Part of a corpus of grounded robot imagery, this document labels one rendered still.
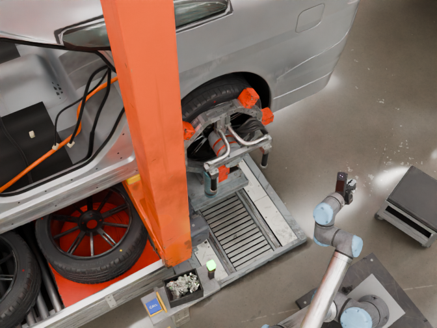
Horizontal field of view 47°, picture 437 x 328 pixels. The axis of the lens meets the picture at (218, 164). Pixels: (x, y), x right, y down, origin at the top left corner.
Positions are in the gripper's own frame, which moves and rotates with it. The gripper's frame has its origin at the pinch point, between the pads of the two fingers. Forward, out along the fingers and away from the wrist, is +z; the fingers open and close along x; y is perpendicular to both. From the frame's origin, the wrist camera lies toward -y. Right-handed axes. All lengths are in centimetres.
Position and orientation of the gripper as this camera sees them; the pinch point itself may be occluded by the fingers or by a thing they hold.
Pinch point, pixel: (352, 179)
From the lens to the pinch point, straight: 267.0
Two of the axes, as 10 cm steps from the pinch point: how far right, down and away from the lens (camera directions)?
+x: 8.0, 1.4, -5.9
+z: 5.9, -3.8, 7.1
